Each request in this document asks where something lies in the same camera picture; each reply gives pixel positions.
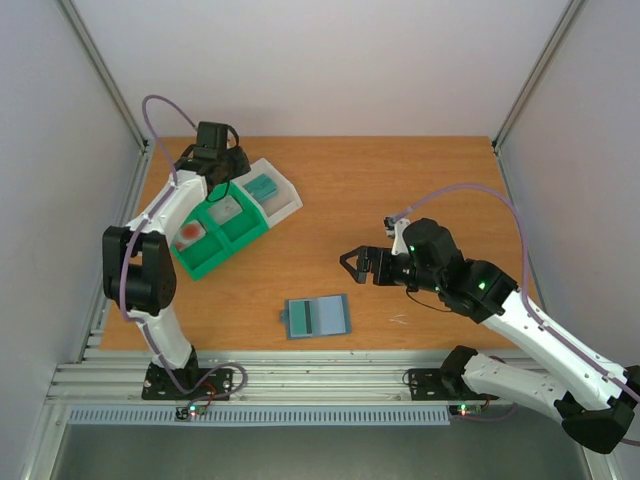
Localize teal AION VIP card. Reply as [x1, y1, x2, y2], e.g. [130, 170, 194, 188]
[243, 172, 277, 199]

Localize teal leather card holder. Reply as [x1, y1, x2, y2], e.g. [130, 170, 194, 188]
[280, 294, 352, 340]

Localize white translucent plastic bin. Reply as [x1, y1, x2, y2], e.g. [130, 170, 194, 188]
[232, 158, 303, 228]

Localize green plastic bin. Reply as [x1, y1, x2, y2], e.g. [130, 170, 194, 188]
[171, 183, 268, 280]

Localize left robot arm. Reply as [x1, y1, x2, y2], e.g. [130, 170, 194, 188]
[102, 122, 250, 398]

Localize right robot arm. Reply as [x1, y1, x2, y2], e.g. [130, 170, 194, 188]
[340, 218, 639, 454]

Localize teal cards in white bin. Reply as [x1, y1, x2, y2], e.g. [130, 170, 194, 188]
[243, 172, 280, 203]

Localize grey card in green bin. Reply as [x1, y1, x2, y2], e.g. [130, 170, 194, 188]
[207, 195, 243, 225]

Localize card with red circle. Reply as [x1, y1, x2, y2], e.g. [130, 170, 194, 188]
[172, 220, 206, 251]

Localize right small circuit board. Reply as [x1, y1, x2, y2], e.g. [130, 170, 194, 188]
[449, 403, 484, 417]

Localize small circuit board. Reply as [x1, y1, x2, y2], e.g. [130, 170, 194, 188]
[449, 403, 484, 417]
[175, 405, 208, 421]

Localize left small circuit board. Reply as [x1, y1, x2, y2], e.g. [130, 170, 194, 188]
[175, 405, 208, 421]

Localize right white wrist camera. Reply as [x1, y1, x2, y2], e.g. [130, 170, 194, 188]
[383, 216, 411, 255]

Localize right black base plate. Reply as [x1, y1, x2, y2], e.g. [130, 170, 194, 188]
[403, 368, 464, 401]

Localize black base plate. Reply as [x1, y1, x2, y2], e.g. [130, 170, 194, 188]
[141, 363, 238, 401]
[403, 368, 464, 401]

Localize left aluminium corner post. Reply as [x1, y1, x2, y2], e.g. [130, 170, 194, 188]
[55, 0, 148, 151]

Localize aluminium corner post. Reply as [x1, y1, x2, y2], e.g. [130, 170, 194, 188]
[55, 0, 148, 151]
[491, 0, 587, 155]

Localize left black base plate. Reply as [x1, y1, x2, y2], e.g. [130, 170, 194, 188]
[141, 363, 238, 401]

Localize aluminium front rail frame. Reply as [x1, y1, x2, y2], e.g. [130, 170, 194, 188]
[46, 349, 449, 406]

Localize grey slotted cable duct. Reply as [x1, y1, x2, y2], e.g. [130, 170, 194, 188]
[68, 405, 450, 427]

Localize right aluminium corner post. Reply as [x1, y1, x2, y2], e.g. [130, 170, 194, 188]
[491, 0, 587, 155]

